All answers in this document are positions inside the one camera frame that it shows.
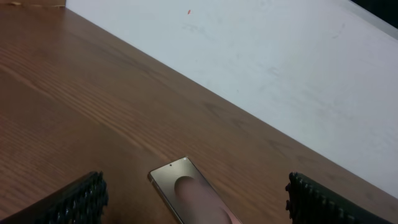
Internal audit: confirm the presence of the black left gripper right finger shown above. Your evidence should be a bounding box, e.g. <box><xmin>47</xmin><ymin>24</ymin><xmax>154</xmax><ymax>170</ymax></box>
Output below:
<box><xmin>285</xmin><ymin>172</ymin><xmax>392</xmax><ymax>224</ymax></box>

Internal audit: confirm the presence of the Samsung Galaxy smartphone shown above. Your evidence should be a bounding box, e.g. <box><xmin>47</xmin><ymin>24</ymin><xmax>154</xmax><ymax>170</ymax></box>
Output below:
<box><xmin>148</xmin><ymin>157</ymin><xmax>241</xmax><ymax>224</ymax></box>

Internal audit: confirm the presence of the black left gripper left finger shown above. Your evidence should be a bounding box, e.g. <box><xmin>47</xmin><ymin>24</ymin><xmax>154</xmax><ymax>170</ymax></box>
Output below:
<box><xmin>1</xmin><ymin>172</ymin><xmax>109</xmax><ymax>224</ymax></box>

